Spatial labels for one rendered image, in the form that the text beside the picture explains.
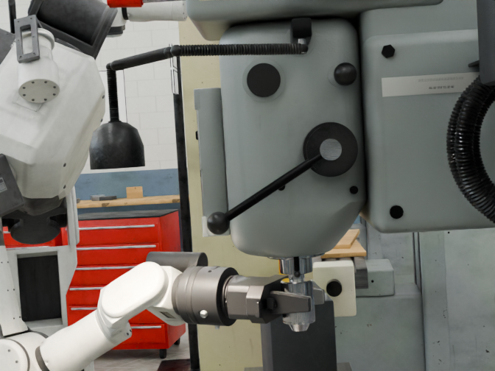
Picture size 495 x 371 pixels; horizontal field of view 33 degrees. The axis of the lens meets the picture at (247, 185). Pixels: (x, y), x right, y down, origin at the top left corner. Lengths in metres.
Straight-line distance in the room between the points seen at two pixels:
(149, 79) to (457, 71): 9.31
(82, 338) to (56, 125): 0.38
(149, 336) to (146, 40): 5.26
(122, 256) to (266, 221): 4.74
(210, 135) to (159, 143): 9.12
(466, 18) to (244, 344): 2.06
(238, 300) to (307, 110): 0.30
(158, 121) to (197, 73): 7.37
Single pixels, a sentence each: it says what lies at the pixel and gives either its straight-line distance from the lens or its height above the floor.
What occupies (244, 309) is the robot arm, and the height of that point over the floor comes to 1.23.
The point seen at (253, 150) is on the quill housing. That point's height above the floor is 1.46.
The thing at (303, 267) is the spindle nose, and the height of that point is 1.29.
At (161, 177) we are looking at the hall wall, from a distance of 10.28.
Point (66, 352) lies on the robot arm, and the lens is 1.34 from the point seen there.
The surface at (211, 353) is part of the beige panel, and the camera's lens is 3.02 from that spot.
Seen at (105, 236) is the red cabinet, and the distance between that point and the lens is 5.84.
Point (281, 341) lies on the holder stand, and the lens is 1.55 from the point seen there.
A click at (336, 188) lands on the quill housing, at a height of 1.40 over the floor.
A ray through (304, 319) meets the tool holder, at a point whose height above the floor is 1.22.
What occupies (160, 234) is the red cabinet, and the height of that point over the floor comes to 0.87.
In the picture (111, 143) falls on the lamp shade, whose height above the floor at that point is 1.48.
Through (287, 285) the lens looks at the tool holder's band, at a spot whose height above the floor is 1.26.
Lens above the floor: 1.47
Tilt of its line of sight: 3 degrees down
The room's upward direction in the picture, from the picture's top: 3 degrees counter-clockwise
